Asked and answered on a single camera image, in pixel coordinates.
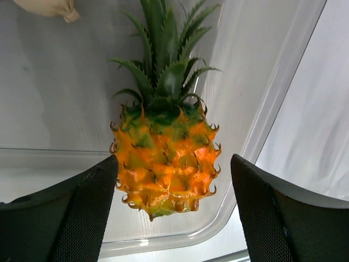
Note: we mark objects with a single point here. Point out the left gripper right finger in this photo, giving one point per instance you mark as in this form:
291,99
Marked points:
285,222

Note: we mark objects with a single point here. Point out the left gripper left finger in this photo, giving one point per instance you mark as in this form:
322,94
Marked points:
64,222

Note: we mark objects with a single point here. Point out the beige garlic bulb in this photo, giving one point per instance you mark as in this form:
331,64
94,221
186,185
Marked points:
50,8

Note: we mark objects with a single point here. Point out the clear grey plastic bin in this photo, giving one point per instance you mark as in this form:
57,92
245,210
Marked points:
58,98

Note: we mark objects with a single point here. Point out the orange toy pineapple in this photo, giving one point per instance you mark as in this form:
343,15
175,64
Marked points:
163,143

